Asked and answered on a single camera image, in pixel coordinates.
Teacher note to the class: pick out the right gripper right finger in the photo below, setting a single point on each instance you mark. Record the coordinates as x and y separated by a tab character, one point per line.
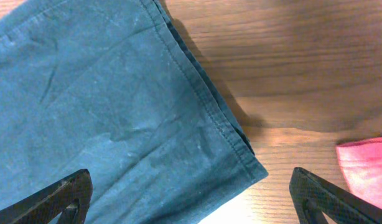
314	198

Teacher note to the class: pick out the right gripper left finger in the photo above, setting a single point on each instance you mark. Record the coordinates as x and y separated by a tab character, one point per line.
68	199

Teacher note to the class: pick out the navy blue denim shorts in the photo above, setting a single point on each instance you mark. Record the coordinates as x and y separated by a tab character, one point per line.
110	86

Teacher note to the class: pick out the red garment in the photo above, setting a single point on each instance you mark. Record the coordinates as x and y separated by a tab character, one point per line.
361	165

